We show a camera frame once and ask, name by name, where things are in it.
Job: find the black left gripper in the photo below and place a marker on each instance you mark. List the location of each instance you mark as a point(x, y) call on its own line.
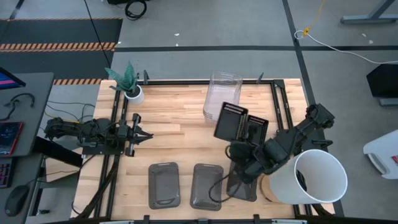
point(133, 133)

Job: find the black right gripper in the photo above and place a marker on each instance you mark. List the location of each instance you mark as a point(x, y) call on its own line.
point(247, 157)

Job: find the grey translucent plastic basket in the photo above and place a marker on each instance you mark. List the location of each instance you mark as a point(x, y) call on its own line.
point(164, 186)
point(247, 191)
point(203, 186)

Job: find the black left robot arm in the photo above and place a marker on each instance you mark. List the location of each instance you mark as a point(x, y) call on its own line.
point(93, 130)

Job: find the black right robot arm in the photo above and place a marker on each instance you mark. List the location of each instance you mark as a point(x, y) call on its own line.
point(298, 133)

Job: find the white plant pot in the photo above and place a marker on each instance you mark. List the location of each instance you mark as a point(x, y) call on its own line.
point(136, 97)

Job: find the round wooden disc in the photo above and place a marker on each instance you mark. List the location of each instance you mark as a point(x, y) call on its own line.
point(265, 189)

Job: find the green artificial plant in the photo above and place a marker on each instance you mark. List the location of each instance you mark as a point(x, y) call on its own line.
point(126, 79)

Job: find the white plastic bucket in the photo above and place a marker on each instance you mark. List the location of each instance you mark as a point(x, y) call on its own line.
point(323, 177)

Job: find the grey desk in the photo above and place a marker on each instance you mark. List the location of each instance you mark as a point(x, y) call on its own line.
point(34, 102)

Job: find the white plastic object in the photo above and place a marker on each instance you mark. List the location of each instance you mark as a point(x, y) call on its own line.
point(382, 152)

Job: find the black mat with hazard stripes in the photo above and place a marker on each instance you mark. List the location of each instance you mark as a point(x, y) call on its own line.
point(59, 34)

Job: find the red-edged tablet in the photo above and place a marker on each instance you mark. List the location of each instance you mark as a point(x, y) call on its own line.
point(9, 137)

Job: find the black box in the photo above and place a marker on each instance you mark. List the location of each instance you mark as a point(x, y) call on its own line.
point(384, 81)

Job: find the black computer mouse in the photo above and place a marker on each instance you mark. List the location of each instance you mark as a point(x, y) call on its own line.
point(17, 199)

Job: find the backlit keyboard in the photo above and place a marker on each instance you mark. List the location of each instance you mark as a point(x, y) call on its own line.
point(4, 172)

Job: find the computer monitor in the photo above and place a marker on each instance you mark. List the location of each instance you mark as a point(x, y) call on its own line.
point(7, 79)

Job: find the grey metal table foot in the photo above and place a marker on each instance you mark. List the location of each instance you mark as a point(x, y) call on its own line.
point(373, 17)

